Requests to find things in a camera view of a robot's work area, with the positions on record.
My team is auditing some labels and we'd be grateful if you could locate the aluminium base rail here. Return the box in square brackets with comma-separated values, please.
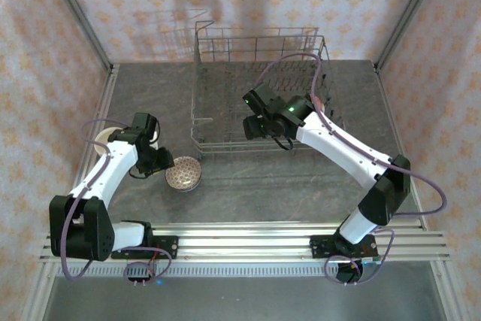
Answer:
[39, 223, 451, 264]

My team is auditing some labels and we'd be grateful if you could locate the black connector box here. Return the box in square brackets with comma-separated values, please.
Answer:
[123, 260, 168, 288]

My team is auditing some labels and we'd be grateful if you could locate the grey wire dish rack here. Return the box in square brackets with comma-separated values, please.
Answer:
[189, 20, 345, 162]

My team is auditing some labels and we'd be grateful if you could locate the dark electronics board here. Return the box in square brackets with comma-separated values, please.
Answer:
[336, 259, 384, 286]

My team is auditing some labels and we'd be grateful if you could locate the aluminium table side rail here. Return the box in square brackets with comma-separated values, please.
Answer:
[62, 63, 121, 230]
[374, 61, 429, 232]

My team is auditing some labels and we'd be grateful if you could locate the cream bowl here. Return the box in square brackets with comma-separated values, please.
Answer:
[93, 127, 131, 156]

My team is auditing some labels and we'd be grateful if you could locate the slotted grey cable duct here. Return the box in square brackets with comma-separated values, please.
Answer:
[56, 263, 341, 277]

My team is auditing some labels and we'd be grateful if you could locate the red lattice patterned bowl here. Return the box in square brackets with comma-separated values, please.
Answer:
[165, 155, 203, 192]

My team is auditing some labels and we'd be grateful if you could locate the aluminium frame post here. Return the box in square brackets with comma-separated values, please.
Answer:
[39, 0, 116, 74]
[374, 0, 448, 72]

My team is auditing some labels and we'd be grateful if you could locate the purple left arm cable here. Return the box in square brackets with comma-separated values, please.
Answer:
[56, 117, 174, 286]

